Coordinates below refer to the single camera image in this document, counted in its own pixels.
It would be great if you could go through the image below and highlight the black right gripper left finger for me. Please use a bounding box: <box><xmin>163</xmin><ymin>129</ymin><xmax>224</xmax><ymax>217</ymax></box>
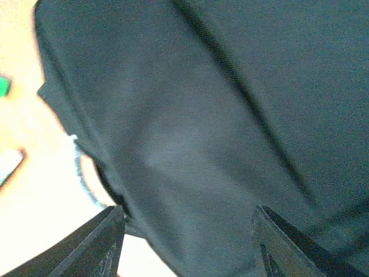
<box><xmin>5</xmin><ymin>205</ymin><xmax>125</xmax><ymax>277</ymax></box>

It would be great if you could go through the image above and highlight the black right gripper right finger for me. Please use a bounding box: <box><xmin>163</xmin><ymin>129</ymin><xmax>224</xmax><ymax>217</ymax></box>
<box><xmin>252</xmin><ymin>205</ymin><xmax>366</xmax><ymax>276</ymax></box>

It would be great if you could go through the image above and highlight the black student backpack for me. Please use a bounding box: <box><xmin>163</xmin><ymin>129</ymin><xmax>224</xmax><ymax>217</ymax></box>
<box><xmin>35</xmin><ymin>1</ymin><xmax>368</xmax><ymax>276</ymax></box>

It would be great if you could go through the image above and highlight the white green glue stick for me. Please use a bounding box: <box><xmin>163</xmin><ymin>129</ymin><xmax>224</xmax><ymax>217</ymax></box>
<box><xmin>0</xmin><ymin>149</ymin><xmax>24</xmax><ymax>185</ymax></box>

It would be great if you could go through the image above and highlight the green highlighter marker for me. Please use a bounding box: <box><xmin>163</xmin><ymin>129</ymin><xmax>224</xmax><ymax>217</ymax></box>
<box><xmin>0</xmin><ymin>76</ymin><xmax>12</xmax><ymax>98</ymax></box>

